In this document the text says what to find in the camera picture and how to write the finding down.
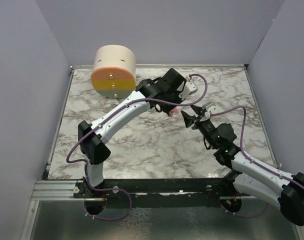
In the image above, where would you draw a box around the pink strap keyring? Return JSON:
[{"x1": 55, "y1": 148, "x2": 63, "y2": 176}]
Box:
[{"x1": 167, "y1": 107, "x2": 180, "y2": 117}]

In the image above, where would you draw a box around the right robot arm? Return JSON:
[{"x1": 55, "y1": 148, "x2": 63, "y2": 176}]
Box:
[{"x1": 181, "y1": 105, "x2": 304, "y2": 226}]

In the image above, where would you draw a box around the round cream drawer cabinet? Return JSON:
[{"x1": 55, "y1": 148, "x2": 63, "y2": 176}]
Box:
[{"x1": 90, "y1": 44, "x2": 136, "y2": 99}]

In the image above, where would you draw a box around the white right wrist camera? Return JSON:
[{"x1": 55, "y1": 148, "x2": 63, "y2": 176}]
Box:
[{"x1": 202, "y1": 101, "x2": 217, "y2": 118}]

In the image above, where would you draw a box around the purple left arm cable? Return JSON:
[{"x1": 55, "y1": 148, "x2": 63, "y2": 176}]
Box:
[{"x1": 66, "y1": 73, "x2": 209, "y2": 221}]

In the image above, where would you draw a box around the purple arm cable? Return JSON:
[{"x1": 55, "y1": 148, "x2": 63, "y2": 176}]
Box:
[
  {"x1": 209, "y1": 105, "x2": 304, "y2": 218},
  {"x1": 66, "y1": 73, "x2": 209, "y2": 221}
]

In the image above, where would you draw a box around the aluminium frame rail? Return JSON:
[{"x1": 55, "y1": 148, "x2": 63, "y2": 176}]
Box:
[{"x1": 31, "y1": 180, "x2": 77, "y2": 201}]

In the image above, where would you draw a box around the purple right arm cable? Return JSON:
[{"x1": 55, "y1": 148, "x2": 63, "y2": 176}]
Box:
[{"x1": 209, "y1": 105, "x2": 304, "y2": 218}]

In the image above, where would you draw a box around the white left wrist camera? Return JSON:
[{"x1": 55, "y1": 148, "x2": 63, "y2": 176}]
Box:
[{"x1": 177, "y1": 75, "x2": 198, "y2": 100}]

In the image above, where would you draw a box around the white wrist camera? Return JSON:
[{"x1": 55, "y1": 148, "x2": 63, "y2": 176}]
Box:
[
  {"x1": 202, "y1": 101, "x2": 217, "y2": 118},
  {"x1": 177, "y1": 75, "x2": 198, "y2": 100}
]

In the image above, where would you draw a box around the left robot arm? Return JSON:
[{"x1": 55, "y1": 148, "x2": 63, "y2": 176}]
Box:
[{"x1": 78, "y1": 68, "x2": 198, "y2": 198}]

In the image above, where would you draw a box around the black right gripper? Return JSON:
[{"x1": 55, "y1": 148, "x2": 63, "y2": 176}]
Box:
[{"x1": 182, "y1": 104, "x2": 218, "y2": 149}]

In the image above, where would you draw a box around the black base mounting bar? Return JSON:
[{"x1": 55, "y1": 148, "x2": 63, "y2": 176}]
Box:
[{"x1": 73, "y1": 178, "x2": 237, "y2": 199}]

